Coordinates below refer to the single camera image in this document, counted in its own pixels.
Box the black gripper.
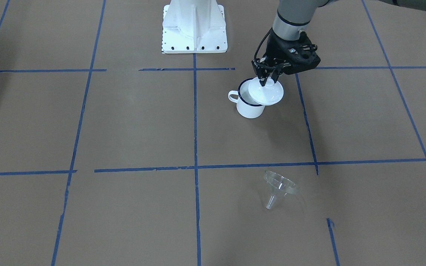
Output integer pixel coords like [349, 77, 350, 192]
[251, 29, 321, 86]

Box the white enamel mug lid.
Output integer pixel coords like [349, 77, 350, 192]
[247, 77, 284, 106]

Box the clear plastic funnel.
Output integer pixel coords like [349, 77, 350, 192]
[264, 170, 300, 210]

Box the white enamel mug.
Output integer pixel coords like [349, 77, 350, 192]
[228, 78, 265, 119]

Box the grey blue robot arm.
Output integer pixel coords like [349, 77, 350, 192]
[252, 0, 331, 86]

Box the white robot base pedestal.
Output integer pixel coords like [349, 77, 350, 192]
[161, 0, 228, 54]

